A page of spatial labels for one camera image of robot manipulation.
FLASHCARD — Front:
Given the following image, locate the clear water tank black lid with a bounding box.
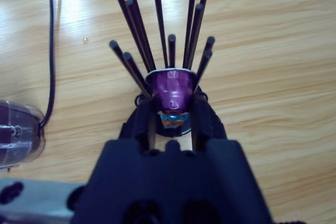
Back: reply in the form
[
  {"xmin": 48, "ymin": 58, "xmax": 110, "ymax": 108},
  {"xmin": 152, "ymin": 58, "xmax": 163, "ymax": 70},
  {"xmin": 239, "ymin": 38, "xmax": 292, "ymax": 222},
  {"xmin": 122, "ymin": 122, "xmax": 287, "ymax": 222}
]
[{"xmin": 0, "ymin": 99, "xmax": 47, "ymax": 170}]

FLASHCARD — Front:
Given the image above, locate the orange coffee capsule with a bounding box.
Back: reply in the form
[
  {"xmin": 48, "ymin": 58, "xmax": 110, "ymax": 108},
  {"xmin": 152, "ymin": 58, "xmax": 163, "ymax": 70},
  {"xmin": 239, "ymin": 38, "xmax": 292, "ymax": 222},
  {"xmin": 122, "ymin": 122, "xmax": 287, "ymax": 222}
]
[{"xmin": 160, "ymin": 119, "xmax": 185, "ymax": 130}]

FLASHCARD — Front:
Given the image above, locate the blue coffee capsule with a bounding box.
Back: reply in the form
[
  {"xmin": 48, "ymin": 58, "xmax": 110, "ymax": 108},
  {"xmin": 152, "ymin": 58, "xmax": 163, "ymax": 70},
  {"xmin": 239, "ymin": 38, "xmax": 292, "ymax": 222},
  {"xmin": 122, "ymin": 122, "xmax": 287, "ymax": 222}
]
[{"xmin": 158, "ymin": 110, "xmax": 189, "ymax": 122}]

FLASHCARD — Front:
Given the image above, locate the black power cable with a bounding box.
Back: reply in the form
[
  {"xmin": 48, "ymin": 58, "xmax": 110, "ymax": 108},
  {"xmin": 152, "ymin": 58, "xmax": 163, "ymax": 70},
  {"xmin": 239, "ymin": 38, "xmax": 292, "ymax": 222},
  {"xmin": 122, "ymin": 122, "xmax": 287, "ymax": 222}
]
[{"xmin": 38, "ymin": 0, "xmax": 58, "ymax": 141}]

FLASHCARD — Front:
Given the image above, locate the purple coffee capsule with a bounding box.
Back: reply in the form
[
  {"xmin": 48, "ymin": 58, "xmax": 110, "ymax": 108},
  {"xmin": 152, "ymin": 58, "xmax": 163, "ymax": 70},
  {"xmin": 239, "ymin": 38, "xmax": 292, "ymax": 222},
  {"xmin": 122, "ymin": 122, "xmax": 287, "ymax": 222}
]
[{"xmin": 145, "ymin": 68, "xmax": 197, "ymax": 112}]

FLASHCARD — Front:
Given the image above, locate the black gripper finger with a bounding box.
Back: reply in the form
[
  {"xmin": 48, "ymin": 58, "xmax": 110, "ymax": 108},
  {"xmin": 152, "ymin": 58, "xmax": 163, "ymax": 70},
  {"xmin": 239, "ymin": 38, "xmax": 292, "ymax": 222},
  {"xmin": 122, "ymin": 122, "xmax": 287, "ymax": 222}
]
[
  {"xmin": 119, "ymin": 97, "xmax": 157, "ymax": 156},
  {"xmin": 191, "ymin": 95, "xmax": 228, "ymax": 154}
]

